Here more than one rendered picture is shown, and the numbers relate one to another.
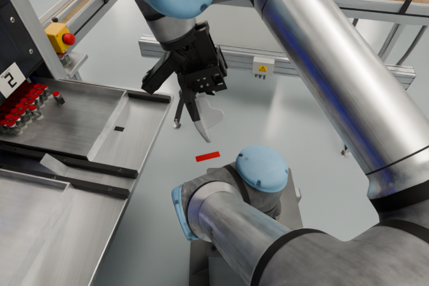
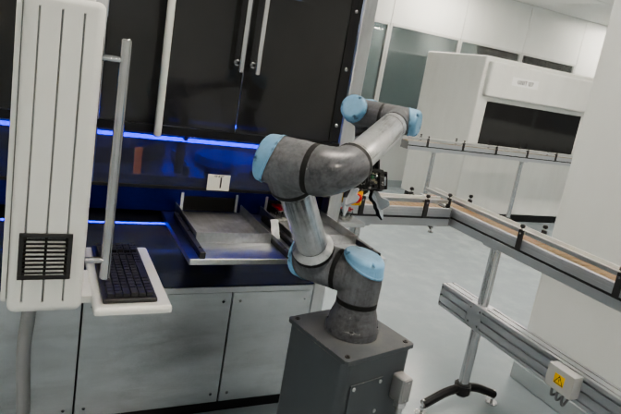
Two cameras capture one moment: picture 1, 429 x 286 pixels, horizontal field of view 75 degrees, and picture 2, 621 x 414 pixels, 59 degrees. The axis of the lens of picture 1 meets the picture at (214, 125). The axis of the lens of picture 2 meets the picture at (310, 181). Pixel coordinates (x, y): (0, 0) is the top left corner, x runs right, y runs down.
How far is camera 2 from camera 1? 1.32 m
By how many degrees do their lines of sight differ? 57
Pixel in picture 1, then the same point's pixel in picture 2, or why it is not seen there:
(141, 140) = not seen: hidden behind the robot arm
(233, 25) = (598, 358)
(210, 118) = (351, 199)
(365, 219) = not seen: outside the picture
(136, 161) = not seen: hidden behind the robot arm
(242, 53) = (544, 349)
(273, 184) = (355, 258)
